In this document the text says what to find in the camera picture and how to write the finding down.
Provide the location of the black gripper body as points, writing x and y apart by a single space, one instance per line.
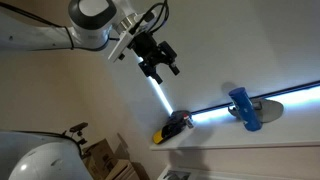
146 46

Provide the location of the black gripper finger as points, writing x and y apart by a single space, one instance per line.
170 55
150 70

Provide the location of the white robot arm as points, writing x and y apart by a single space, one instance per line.
33 36

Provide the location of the yellow and black marker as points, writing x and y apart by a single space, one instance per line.
170 130

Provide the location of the white bottle red cap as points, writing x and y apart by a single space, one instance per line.
190 124

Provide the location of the blue cylindrical can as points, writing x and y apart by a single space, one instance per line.
245 108

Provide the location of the brown cardboard box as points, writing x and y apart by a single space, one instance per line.
100 156

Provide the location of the light cardboard box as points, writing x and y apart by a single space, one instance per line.
123 171

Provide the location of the grey round plate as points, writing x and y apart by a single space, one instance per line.
271 111

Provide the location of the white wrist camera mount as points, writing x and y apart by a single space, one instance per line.
120 45

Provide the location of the black camera on stand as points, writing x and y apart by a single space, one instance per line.
79 126

